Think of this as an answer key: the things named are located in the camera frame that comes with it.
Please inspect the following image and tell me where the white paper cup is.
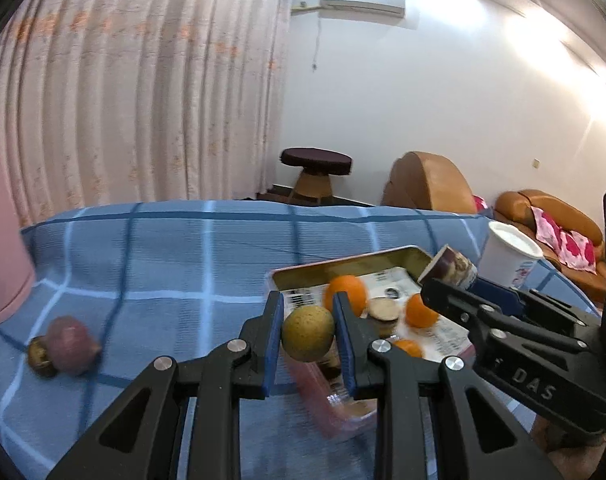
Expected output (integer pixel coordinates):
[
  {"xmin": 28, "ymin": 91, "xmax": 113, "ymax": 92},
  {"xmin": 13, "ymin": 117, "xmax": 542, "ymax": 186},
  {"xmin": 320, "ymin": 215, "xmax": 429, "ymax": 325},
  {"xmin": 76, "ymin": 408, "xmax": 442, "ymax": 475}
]
[{"xmin": 478, "ymin": 221, "xmax": 544, "ymax": 289}]

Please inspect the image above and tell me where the air conditioner cable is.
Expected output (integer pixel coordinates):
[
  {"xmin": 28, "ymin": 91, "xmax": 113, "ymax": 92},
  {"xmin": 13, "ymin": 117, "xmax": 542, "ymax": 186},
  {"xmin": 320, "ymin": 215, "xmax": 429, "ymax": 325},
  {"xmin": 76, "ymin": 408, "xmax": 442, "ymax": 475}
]
[{"xmin": 310, "ymin": 15, "xmax": 322, "ymax": 72}]

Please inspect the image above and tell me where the pink metal tin box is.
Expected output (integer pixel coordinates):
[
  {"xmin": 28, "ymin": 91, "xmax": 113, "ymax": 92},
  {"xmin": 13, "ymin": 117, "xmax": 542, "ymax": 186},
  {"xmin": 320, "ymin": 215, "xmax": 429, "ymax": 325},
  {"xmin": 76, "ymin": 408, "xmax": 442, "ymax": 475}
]
[{"xmin": 266, "ymin": 245, "xmax": 476, "ymax": 441}]

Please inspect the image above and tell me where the round wooden stool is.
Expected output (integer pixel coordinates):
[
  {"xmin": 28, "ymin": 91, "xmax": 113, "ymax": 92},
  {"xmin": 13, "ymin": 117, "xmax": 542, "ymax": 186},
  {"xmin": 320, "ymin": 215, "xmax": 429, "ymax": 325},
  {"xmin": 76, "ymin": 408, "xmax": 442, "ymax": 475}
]
[{"xmin": 280, "ymin": 148, "xmax": 354, "ymax": 206}]

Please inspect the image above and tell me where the pink floral cloth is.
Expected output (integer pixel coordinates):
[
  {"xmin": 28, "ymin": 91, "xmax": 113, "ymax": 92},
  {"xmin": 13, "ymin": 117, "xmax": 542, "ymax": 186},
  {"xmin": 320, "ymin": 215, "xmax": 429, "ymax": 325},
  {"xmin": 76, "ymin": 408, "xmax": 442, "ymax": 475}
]
[{"xmin": 530, "ymin": 206, "xmax": 598, "ymax": 273}]

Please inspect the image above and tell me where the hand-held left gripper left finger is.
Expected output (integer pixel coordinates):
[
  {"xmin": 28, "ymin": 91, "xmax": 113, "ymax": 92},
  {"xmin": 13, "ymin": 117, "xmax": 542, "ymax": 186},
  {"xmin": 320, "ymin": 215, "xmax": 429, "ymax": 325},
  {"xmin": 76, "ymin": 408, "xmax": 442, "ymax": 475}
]
[{"xmin": 45, "ymin": 290, "xmax": 285, "ymax": 480}]

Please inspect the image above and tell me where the brown round-backed chair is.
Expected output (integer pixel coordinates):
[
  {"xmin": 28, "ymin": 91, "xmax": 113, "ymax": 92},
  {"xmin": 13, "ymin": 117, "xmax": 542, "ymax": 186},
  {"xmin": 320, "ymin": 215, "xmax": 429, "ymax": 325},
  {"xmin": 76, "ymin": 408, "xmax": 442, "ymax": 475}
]
[{"xmin": 381, "ymin": 151, "xmax": 479, "ymax": 216}]

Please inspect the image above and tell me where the pink cylinder container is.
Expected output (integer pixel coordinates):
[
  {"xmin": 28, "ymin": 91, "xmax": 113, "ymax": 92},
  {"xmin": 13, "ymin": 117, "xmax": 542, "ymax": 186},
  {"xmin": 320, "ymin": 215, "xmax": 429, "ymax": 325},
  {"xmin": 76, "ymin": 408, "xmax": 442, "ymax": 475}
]
[{"xmin": 0, "ymin": 121, "xmax": 35, "ymax": 326}]

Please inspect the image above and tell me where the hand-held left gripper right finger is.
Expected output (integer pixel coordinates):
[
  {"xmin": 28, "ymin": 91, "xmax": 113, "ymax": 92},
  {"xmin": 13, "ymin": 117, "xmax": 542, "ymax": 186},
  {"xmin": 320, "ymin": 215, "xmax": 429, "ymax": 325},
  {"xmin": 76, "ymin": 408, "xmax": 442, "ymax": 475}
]
[{"xmin": 332, "ymin": 291, "xmax": 539, "ymax": 480}]

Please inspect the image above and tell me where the floral white curtain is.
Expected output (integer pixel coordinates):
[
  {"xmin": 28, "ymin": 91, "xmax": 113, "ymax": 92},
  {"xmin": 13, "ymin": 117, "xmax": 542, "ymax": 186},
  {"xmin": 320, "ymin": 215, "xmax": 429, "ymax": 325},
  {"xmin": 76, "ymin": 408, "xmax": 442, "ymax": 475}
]
[{"xmin": 0, "ymin": 0, "xmax": 296, "ymax": 228}]

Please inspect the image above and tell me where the sugarcane piece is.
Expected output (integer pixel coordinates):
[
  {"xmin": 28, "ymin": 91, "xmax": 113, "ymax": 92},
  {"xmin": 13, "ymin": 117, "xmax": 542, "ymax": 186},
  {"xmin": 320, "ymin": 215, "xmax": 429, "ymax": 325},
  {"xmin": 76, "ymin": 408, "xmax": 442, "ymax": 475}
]
[
  {"xmin": 417, "ymin": 244, "xmax": 480, "ymax": 288},
  {"xmin": 365, "ymin": 297, "xmax": 401, "ymax": 338}
]

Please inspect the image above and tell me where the brown leather sofa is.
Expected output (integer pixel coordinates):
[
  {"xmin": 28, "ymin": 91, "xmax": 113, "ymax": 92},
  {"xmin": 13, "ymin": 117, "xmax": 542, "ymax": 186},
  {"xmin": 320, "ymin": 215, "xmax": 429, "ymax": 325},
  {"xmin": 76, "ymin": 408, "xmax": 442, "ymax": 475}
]
[{"xmin": 493, "ymin": 189, "xmax": 606, "ymax": 303}]

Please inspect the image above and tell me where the small yellow-brown round fruit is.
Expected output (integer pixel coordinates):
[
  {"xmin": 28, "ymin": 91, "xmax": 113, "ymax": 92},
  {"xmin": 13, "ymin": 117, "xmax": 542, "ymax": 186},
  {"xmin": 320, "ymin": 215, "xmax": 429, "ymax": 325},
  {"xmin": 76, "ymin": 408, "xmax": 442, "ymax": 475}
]
[{"xmin": 281, "ymin": 305, "xmax": 336, "ymax": 362}]

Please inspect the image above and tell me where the small orange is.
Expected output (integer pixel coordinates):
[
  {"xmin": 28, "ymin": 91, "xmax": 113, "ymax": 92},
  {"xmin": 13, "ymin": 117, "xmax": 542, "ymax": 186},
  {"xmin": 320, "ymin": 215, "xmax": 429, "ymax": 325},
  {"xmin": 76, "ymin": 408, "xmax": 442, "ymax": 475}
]
[
  {"xmin": 393, "ymin": 339, "xmax": 425, "ymax": 359},
  {"xmin": 404, "ymin": 294, "xmax": 441, "ymax": 330}
]

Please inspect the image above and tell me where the blue plaid blanket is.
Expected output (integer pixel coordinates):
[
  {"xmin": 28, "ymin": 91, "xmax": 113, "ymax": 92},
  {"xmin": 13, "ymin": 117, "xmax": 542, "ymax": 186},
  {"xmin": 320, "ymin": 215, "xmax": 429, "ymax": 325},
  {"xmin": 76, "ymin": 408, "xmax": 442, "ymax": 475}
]
[{"xmin": 0, "ymin": 199, "xmax": 601, "ymax": 480}]

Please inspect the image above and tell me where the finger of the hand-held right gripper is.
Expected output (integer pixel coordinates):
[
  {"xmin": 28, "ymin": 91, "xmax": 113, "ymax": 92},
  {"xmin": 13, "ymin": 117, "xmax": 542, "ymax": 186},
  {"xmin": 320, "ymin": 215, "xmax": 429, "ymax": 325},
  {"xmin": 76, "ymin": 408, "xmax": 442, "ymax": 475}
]
[
  {"xmin": 476, "ymin": 280, "xmax": 601, "ymax": 329},
  {"xmin": 420, "ymin": 277, "xmax": 590, "ymax": 352}
]

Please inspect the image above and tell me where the purple round fruit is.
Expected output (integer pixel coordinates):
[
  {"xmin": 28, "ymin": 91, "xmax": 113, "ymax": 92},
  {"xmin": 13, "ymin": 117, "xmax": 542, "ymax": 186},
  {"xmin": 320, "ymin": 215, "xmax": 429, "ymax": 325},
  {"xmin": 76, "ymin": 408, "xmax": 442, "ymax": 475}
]
[{"xmin": 45, "ymin": 316, "xmax": 102, "ymax": 376}]

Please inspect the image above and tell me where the large orange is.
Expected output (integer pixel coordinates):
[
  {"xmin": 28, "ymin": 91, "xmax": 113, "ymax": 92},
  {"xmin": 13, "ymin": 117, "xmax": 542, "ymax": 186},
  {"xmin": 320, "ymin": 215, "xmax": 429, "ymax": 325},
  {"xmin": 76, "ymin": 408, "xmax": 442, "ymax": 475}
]
[{"xmin": 323, "ymin": 275, "xmax": 369, "ymax": 318}]

